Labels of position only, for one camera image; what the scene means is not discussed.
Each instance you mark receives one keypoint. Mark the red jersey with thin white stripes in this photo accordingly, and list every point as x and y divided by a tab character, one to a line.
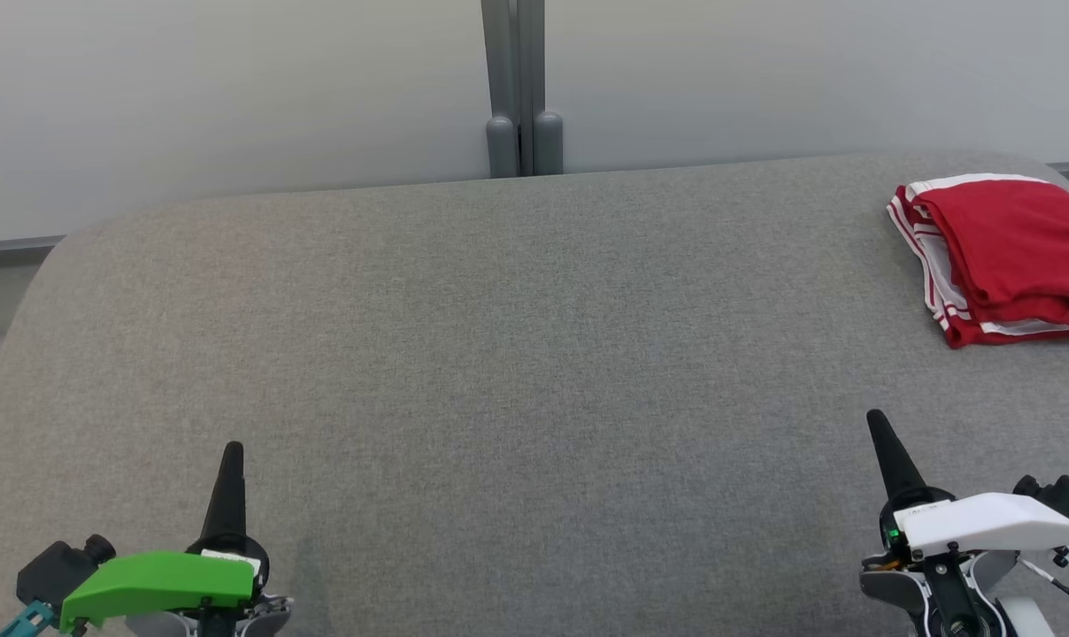
942	301

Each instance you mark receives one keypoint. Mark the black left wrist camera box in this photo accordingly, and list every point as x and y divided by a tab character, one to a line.
52	571

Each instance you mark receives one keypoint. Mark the grey fabric sofa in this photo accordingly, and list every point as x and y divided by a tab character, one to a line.
534	372

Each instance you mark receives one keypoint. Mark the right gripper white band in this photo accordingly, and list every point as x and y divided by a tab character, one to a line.
995	526

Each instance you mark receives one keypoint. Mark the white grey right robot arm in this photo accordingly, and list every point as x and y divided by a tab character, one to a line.
950	602

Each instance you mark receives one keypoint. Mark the grey metal frame post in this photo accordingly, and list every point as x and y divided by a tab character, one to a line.
501	80
543	80

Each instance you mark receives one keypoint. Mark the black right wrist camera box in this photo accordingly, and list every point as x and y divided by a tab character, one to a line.
1065	497

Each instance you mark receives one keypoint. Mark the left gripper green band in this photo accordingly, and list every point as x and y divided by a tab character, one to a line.
154	584

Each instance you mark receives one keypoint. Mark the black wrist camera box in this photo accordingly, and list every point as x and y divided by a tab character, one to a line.
1065	497
52	571

